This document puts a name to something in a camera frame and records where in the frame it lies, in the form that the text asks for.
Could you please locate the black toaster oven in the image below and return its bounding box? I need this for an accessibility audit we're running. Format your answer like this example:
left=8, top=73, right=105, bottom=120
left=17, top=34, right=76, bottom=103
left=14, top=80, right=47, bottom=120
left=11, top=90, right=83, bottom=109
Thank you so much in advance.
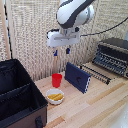
left=92, top=37, right=128, bottom=80

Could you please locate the black wire oven rack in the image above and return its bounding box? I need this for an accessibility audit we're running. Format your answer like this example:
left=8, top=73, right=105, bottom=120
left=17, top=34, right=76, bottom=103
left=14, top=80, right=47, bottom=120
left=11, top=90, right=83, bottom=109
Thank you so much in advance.
left=78, top=63, right=112, bottom=86

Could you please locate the beige woven folding screen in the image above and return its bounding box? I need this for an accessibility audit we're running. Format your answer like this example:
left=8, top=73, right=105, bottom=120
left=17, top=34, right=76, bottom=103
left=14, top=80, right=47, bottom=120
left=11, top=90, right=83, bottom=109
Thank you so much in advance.
left=0, top=0, right=128, bottom=83

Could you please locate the black fabric storage bin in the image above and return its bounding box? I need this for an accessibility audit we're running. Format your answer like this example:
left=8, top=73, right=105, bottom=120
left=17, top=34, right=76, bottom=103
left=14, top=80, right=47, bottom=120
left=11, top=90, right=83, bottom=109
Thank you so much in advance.
left=0, top=58, right=49, bottom=128

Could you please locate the white bowl with yellow food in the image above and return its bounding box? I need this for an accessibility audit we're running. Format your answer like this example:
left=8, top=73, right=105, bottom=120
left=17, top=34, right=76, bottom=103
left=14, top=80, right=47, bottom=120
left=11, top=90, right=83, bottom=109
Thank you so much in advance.
left=45, top=88, right=66, bottom=106

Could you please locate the dark blue box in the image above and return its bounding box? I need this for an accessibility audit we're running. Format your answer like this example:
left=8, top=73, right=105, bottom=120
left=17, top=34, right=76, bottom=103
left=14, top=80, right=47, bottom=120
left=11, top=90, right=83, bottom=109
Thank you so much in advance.
left=64, top=61, right=92, bottom=95

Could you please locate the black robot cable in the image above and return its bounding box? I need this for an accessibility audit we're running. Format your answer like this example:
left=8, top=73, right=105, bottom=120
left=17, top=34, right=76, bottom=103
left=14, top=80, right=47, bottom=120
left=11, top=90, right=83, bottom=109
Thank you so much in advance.
left=79, top=15, right=128, bottom=37

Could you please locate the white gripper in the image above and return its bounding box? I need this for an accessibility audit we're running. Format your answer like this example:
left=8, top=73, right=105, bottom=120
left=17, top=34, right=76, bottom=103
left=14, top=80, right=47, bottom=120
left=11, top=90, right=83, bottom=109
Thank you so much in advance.
left=46, top=28, right=81, bottom=57

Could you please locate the red plastic cup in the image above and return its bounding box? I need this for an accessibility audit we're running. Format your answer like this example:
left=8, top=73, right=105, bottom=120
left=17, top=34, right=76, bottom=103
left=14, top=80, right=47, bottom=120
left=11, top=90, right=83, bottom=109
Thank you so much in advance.
left=51, top=73, right=63, bottom=89

